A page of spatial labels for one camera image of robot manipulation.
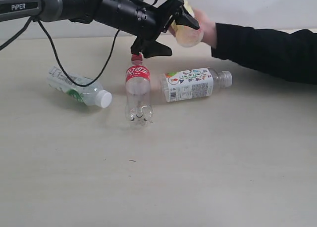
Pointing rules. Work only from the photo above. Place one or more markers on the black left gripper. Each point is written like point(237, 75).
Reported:
point(145, 21)

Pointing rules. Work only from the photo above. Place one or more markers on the yellow label juice bottle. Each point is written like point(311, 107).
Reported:
point(186, 36)

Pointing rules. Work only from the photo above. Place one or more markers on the floral white label bottle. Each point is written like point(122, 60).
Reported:
point(193, 83)

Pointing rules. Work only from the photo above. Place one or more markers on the red label cola bottle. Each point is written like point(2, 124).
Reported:
point(138, 110)

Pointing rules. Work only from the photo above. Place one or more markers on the green white label bottle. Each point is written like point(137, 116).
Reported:
point(92, 95)

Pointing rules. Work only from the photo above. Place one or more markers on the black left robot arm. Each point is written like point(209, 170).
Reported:
point(81, 11)

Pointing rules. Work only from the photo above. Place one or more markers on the black sleeved forearm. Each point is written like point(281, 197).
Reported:
point(289, 56)

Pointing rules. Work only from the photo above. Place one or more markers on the person's open hand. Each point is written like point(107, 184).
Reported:
point(208, 27)

